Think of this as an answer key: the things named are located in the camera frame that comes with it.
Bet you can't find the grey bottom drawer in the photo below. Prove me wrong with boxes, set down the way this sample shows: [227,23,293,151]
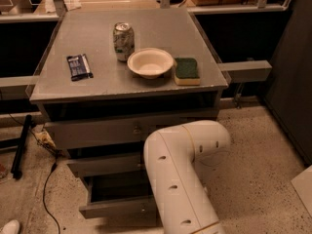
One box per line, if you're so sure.
[79,171,157,219]

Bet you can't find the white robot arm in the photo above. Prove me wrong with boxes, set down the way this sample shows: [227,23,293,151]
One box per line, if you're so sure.
[143,120,230,234]

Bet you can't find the grey top drawer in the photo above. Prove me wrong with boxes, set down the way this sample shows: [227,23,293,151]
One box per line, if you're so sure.
[46,109,218,150]

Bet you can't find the grey drawer cabinet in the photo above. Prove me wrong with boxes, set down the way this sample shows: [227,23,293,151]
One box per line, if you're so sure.
[28,7,229,180]

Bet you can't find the white paper bowl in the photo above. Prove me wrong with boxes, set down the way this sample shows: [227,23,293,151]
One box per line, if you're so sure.
[127,48,175,79]

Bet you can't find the green yellow sponge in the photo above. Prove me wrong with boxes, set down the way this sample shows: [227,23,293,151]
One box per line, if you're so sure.
[174,58,200,86]

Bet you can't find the green white soda can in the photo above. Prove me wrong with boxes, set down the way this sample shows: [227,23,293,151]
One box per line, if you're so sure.
[113,22,135,61]

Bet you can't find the blue snack packet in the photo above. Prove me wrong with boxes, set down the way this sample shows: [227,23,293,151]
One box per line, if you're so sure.
[66,54,94,81]

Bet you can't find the white power strip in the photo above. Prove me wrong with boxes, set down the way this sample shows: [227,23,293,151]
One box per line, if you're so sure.
[35,131,56,148]

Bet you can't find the white crumpled cloth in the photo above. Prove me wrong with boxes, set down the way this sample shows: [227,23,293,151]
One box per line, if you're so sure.
[64,0,81,11]

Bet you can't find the black bar on floor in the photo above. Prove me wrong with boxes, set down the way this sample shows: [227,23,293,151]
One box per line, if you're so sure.
[11,115,32,179]

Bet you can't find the white board on floor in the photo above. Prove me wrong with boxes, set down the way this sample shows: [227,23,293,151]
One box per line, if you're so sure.
[292,166,312,216]

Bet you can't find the white shoe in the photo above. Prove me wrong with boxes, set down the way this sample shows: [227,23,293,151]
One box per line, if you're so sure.
[0,219,20,234]

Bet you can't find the grey side rail right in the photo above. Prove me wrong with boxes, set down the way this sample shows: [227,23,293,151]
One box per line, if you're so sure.
[218,60,272,83]

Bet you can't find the grey side rail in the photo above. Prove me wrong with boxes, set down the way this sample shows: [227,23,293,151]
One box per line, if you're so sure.
[0,75,39,100]
[218,60,272,83]

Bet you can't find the black floor cable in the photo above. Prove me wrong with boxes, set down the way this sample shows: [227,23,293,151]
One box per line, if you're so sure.
[42,162,61,234]

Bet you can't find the grey side rail left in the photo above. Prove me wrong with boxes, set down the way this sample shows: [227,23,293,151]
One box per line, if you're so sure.
[0,75,39,100]

